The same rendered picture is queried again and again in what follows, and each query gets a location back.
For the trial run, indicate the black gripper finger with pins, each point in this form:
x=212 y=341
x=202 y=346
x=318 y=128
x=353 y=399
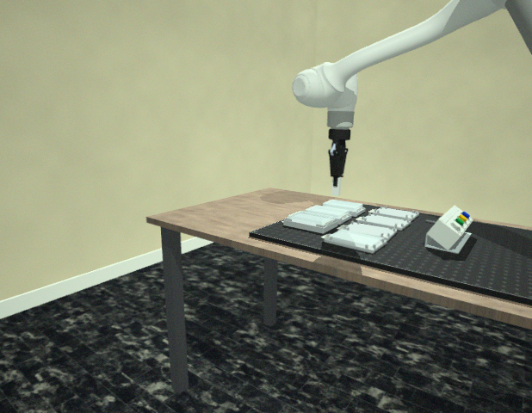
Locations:
x=343 y=159
x=335 y=171

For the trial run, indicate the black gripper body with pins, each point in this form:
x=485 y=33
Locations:
x=336 y=135

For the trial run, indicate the white button panel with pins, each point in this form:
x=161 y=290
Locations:
x=447 y=233

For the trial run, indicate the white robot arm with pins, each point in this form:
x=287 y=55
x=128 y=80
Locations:
x=322 y=86

